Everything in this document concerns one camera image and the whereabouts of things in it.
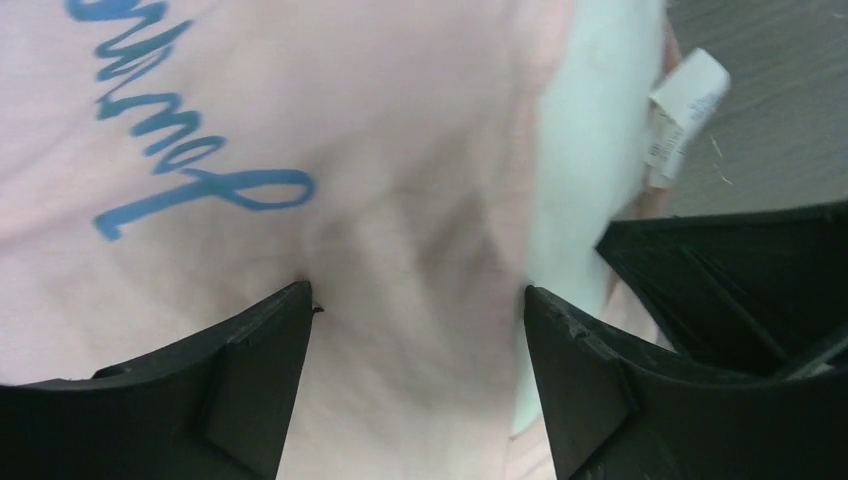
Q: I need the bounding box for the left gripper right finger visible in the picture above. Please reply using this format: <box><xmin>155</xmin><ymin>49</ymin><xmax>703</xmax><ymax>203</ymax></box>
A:
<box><xmin>524</xmin><ymin>286</ymin><xmax>847</xmax><ymax>479</ymax></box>

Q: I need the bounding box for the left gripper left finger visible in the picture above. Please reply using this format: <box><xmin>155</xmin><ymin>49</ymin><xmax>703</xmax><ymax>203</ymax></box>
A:
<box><xmin>1</xmin><ymin>281</ymin><xmax>313</xmax><ymax>480</ymax></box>

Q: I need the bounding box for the white pillow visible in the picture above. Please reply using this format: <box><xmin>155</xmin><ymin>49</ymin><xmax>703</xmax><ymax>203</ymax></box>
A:
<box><xmin>510</xmin><ymin>0</ymin><xmax>670</xmax><ymax>439</ymax></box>

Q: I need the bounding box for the white pillow care label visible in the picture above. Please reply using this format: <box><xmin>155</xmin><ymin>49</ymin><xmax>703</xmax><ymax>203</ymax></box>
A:
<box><xmin>645</xmin><ymin>48</ymin><xmax>731</xmax><ymax>189</ymax></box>

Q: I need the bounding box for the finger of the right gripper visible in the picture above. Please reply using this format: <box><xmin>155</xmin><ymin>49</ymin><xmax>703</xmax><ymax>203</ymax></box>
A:
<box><xmin>597</xmin><ymin>201</ymin><xmax>847</xmax><ymax>378</ymax></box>

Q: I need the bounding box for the pink pillowcase with blue print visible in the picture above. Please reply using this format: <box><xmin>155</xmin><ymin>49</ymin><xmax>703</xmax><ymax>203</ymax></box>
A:
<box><xmin>1</xmin><ymin>1</ymin><xmax>554</xmax><ymax>479</ymax></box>

